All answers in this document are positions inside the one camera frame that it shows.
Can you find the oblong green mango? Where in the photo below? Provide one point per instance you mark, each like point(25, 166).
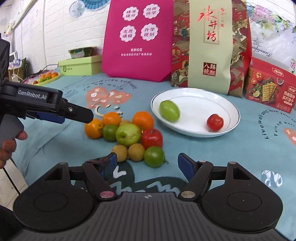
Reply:
point(169, 111)

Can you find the green apple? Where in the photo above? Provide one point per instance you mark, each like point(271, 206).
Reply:
point(128, 134)

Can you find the green patterned paper bowl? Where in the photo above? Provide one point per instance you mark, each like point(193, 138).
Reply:
point(82, 52)

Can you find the small blue paper fan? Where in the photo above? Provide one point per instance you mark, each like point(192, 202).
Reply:
point(76, 9)

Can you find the red apple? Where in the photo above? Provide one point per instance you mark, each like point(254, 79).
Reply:
point(152, 137)
point(215, 123)

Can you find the white floral plastic bag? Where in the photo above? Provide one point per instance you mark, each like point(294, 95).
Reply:
point(272, 35)

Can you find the green tomato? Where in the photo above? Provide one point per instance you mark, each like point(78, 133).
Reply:
point(154, 157)

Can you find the brown longan hidden back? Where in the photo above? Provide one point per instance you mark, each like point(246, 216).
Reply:
point(124, 122)

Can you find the teal printed tablecloth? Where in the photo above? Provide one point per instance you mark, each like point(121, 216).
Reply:
point(263, 143)

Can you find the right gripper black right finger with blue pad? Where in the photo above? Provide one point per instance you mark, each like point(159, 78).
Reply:
point(200, 175)

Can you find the light green cardboard box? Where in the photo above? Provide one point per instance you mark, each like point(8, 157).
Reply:
point(85, 66)

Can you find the red apple back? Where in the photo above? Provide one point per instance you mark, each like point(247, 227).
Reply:
point(152, 137)

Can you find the person's left hand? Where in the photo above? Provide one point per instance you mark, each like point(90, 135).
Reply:
point(9, 147)

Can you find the large blue paper fan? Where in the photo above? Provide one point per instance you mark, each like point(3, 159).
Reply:
point(94, 5)

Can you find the red beige liquor gift bag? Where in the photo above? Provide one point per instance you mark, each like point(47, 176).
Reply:
point(211, 47)

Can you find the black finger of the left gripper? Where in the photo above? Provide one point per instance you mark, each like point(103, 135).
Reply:
point(75, 112)

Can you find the small green lime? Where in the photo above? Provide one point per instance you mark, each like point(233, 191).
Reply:
point(109, 133)

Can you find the red cracker box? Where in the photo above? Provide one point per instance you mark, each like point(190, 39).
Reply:
point(270, 85)

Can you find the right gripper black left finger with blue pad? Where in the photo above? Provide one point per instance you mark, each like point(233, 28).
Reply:
point(95, 173)

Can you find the yellow tray with fruits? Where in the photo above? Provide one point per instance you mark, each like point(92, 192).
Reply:
point(46, 78)

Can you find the brown longan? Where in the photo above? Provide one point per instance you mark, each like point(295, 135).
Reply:
point(121, 152)
point(136, 152)

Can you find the large orange right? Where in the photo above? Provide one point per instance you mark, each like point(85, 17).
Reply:
point(143, 120)

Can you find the red apple front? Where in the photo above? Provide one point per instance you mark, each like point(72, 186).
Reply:
point(215, 123)

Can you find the magenta tote bag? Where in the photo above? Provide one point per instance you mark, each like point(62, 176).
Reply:
point(138, 40)

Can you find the white ceramic plate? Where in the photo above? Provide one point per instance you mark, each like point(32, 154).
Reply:
point(196, 106)

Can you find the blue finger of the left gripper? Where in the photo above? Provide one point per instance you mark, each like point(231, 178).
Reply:
point(50, 117)

